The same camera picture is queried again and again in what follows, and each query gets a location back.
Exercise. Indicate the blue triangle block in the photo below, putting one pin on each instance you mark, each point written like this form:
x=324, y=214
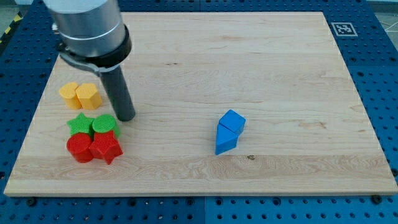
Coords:
x=225, y=139

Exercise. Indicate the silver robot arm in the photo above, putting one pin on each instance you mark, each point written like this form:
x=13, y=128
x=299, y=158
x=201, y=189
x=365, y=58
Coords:
x=93, y=35

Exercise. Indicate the blue cube block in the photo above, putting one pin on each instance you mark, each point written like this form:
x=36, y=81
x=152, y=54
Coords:
x=233, y=122

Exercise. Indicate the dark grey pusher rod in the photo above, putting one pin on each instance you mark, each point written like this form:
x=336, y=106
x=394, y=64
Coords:
x=118, y=93

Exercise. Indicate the green cylinder block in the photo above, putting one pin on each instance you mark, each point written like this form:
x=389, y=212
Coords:
x=106, y=123

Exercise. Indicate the red star block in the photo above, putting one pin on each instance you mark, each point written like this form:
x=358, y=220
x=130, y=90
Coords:
x=105, y=146

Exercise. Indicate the yellow hexagon block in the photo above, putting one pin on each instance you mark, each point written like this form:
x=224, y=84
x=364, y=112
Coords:
x=89, y=96

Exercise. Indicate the wooden board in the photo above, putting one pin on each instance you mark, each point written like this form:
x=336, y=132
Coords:
x=307, y=132

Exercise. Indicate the green star block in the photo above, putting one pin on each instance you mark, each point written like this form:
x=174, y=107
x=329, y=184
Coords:
x=81, y=124

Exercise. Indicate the red cylinder block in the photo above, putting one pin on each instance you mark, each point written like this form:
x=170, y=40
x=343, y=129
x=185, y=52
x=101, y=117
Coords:
x=78, y=146

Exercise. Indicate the yellow cylinder block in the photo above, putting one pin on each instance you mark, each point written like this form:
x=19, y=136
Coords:
x=69, y=95

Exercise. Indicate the white fiducial marker tag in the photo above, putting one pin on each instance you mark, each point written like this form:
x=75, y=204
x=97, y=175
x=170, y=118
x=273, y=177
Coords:
x=344, y=29

